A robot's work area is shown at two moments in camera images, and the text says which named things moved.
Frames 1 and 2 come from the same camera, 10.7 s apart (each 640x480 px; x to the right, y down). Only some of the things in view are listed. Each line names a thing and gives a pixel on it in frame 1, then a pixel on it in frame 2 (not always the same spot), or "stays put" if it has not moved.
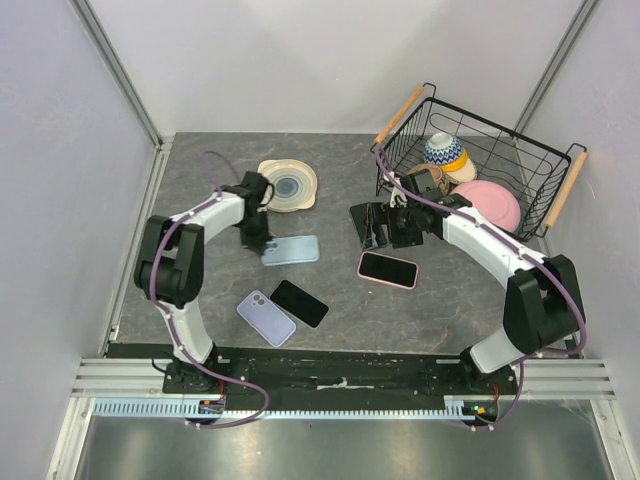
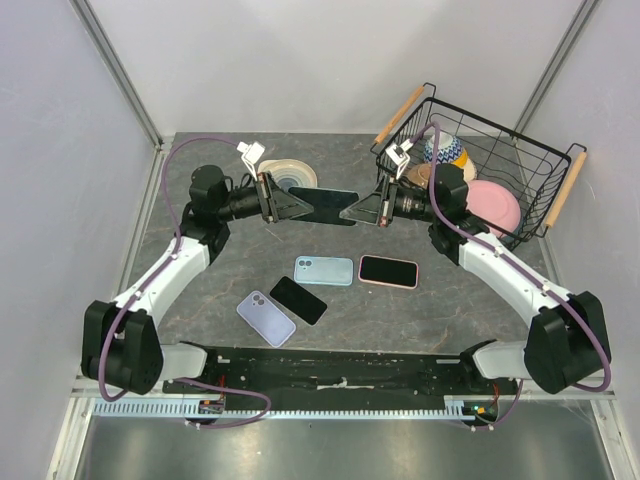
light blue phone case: (291, 250) -> (323, 270)
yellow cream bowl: (461, 171) stays put
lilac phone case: (267, 318) stays put
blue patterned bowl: (443, 148) stays put
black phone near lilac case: (299, 304) stays put
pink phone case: (388, 270) stays put
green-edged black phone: (359, 218) -> (327, 204)
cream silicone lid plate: (294, 182) stays put
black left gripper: (257, 243) -> (282, 205)
